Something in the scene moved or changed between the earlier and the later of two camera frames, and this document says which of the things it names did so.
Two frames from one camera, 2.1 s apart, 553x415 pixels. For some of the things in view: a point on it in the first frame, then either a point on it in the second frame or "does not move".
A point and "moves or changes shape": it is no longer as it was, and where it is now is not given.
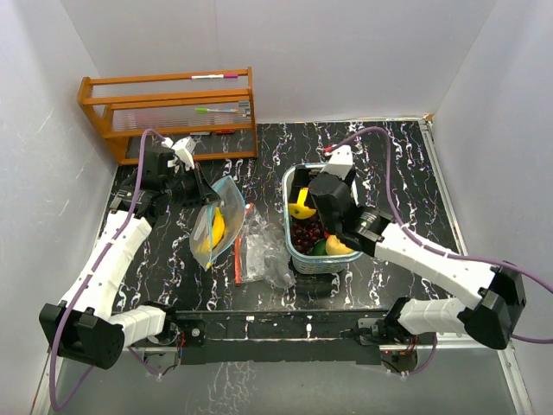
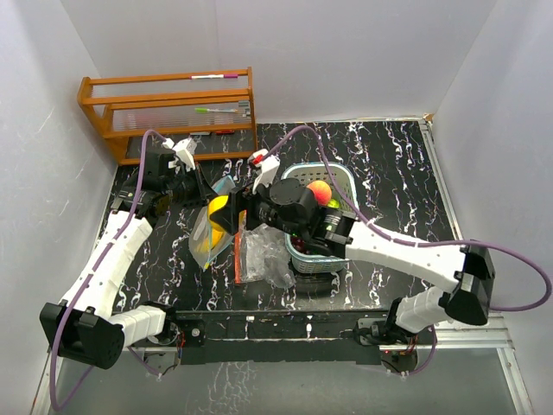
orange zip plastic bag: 259,254 does not move
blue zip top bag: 216,226 does not move
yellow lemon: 298,209 moves or changes shape
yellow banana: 217,233 does not move
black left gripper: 204,193 does not move
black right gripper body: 301,179 to 259,207
